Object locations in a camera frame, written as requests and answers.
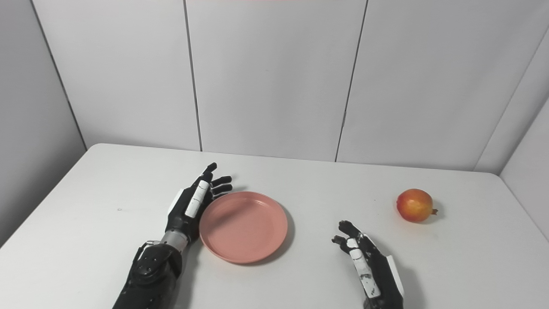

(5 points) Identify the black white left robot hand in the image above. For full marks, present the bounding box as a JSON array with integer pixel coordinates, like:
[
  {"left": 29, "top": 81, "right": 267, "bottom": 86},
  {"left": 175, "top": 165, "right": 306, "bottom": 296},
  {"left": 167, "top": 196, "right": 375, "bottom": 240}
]
[{"left": 166, "top": 162, "right": 233, "bottom": 243}]

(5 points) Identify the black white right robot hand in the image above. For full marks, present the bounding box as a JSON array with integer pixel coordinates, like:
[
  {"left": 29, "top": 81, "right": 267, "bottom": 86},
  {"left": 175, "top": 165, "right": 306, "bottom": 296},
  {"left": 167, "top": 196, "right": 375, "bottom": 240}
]
[{"left": 332, "top": 220, "right": 405, "bottom": 309}]

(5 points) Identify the pink round plate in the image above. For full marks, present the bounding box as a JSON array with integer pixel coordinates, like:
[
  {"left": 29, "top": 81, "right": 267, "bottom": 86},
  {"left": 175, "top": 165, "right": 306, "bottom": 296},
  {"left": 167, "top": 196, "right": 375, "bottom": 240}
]
[{"left": 199, "top": 191, "right": 288, "bottom": 264}]

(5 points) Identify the red yellow pomegranate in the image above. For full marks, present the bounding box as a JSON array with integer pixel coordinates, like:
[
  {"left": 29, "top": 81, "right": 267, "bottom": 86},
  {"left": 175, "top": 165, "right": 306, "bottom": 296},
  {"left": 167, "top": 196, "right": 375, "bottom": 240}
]
[{"left": 396, "top": 189, "right": 438, "bottom": 223}]

